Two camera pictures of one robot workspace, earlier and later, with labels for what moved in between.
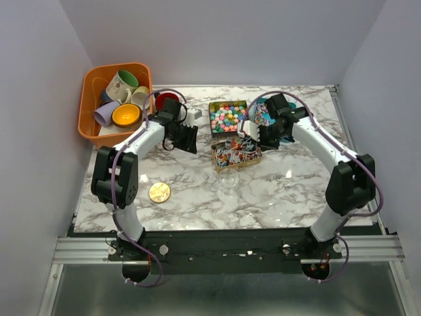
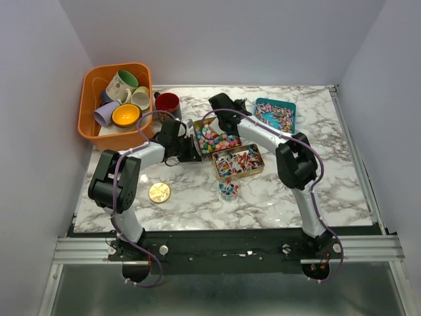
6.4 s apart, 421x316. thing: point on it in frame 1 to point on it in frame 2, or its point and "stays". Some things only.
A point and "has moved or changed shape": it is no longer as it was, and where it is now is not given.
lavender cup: (103, 114) stays
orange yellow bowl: (126, 115) stays
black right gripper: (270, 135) to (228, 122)
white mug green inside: (120, 87) stays
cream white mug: (141, 95) stays
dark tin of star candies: (224, 116) has moved or changed shape
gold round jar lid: (160, 192) stays
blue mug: (104, 98) stays
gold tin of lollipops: (228, 154) has moved or changed shape
